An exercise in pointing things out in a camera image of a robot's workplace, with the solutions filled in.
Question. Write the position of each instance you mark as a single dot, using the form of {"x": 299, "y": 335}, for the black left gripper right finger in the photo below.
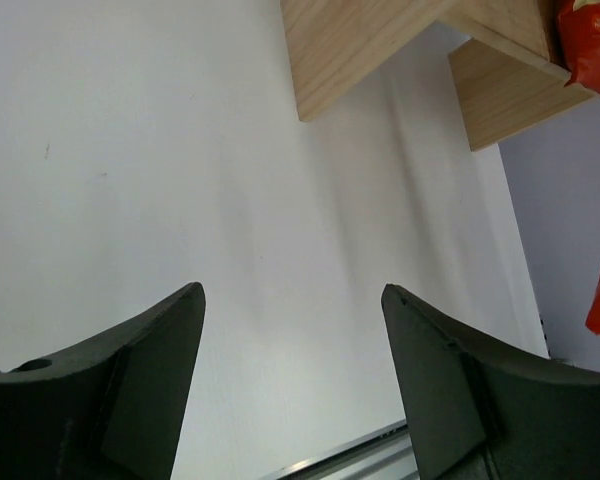
{"x": 479, "y": 408}

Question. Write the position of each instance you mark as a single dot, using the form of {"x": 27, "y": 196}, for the cream orange cassava chips bag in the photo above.
{"x": 578, "y": 26}

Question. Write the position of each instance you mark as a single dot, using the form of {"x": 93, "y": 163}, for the wooden two-tier shelf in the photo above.
{"x": 500, "y": 61}

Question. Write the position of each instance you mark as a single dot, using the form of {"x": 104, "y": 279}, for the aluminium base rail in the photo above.
{"x": 386, "y": 453}

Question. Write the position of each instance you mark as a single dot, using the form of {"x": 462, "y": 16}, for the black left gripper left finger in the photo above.
{"x": 109, "y": 407}

